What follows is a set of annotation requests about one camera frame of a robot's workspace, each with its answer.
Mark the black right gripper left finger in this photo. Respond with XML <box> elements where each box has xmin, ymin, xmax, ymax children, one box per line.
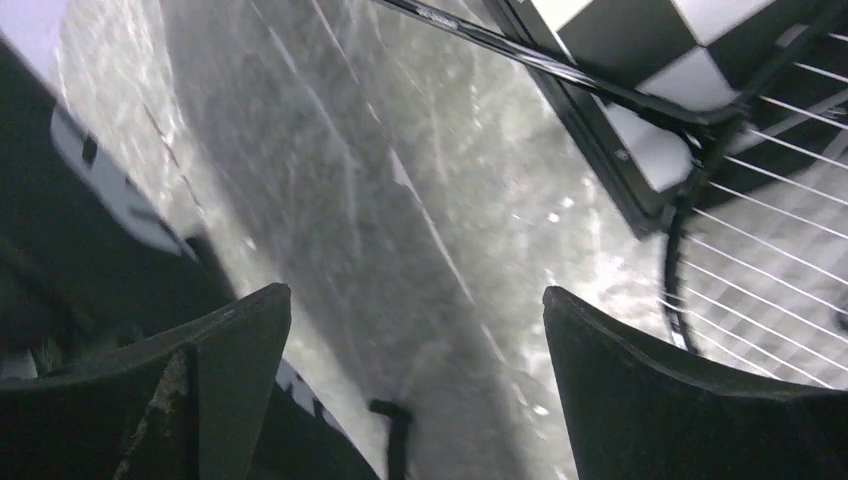
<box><xmin>1</xmin><ymin>283</ymin><xmax>291</xmax><ymax>479</ymax></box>

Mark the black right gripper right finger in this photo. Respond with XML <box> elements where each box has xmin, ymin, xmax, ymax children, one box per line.
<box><xmin>543</xmin><ymin>286</ymin><xmax>847</xmax><ymax>479</ymax></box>

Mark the black badminton racket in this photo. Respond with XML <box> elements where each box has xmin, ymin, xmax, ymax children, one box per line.
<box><xmin>391</xmin><ymin>1</ymin><xmax>847</xmax><ymax>390</ymax></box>

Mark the black white chessboard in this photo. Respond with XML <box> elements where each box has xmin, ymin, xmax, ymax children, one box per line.
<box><xmin>487</xmin><ymin>1</ymin><xmax>847</xmax><ymax>238</ymax></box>

